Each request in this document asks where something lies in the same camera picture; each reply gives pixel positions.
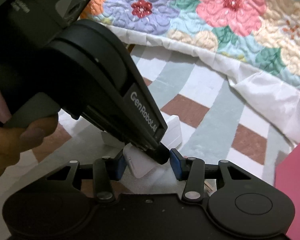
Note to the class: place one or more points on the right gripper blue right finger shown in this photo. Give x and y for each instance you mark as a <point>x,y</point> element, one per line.
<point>179,165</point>

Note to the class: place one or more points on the striped grey brown rug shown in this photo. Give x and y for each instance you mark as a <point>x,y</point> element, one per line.
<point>216,123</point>

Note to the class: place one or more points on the floral quilted bedspread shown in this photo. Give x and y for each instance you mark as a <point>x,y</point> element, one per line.
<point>262,33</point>

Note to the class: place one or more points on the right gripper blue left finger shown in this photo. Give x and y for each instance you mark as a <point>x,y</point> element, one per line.
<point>121,165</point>

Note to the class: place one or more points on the white square charger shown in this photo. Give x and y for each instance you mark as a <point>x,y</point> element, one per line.
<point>172,138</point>

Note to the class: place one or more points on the person's left hand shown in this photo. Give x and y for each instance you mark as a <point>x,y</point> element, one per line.
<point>14,141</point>

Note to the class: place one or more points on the pink cardboard box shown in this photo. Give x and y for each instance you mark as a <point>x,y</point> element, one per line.
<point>287,180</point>

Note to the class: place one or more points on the small white charger plug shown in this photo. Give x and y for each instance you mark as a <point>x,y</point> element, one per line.
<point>137,161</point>

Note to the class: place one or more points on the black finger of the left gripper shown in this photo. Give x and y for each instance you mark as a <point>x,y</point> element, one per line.
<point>140,119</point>

